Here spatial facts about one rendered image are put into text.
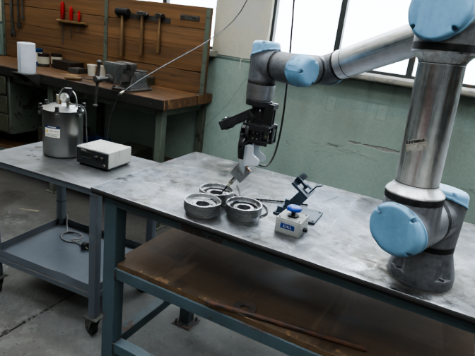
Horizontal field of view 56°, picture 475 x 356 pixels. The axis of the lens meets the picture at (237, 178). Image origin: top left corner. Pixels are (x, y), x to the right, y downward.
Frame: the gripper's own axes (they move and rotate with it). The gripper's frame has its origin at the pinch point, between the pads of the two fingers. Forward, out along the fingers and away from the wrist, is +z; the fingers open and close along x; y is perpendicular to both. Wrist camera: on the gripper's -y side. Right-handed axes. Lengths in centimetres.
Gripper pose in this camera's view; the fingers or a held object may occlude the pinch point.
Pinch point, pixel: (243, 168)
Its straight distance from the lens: 127.7
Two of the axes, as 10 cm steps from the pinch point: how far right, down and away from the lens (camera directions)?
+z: -1.2, 9.4, 3.2
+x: 4.2, -2.4, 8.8
